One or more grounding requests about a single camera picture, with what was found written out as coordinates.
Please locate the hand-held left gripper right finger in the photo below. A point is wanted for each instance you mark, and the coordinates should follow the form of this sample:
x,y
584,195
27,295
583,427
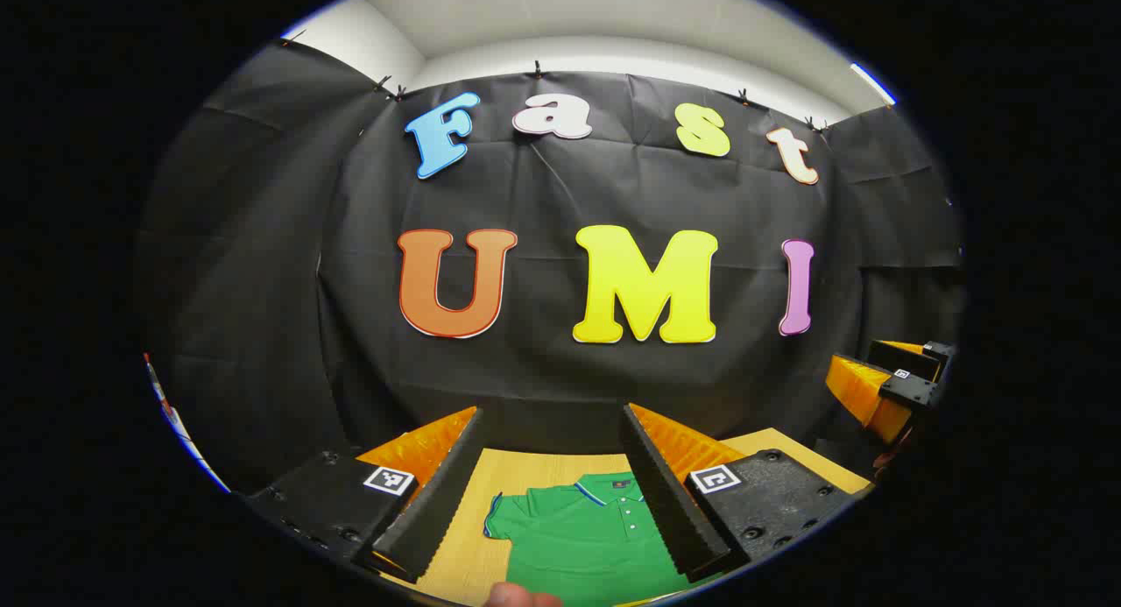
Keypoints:
x,y
666,502

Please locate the green T-shirt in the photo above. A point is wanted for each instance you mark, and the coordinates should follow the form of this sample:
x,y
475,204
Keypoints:
x,y
578,546

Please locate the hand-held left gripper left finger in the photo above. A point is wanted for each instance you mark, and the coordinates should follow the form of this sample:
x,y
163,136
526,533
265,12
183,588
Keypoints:
x,y
442,493

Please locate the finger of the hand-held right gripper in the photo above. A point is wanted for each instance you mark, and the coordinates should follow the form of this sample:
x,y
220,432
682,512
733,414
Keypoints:
x,y
911,390
902,357

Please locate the ceiling light panel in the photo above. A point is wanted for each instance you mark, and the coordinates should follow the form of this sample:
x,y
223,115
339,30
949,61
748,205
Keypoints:
x,y
873,83

